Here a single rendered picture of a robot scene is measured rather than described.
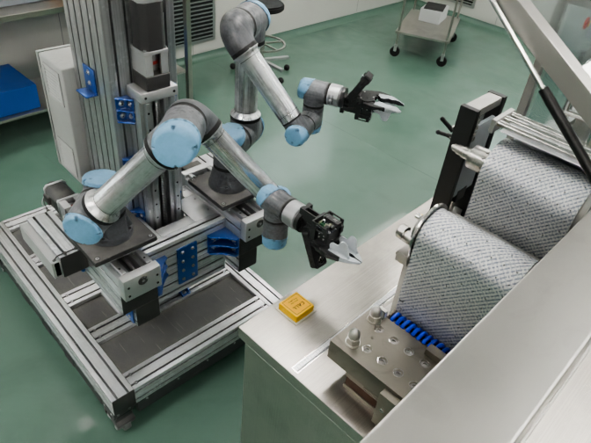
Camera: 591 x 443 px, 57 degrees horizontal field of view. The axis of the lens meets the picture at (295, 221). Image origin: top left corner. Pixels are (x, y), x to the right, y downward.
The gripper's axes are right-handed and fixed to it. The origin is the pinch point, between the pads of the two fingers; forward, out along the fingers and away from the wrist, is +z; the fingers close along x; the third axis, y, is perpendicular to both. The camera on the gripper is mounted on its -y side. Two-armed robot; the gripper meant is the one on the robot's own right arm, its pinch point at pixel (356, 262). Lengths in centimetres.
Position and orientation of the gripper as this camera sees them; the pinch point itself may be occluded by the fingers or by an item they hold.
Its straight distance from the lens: 142.4
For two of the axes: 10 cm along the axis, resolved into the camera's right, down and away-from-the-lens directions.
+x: 7.0, -3.9, 6.0
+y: 0.9, -7.8, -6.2
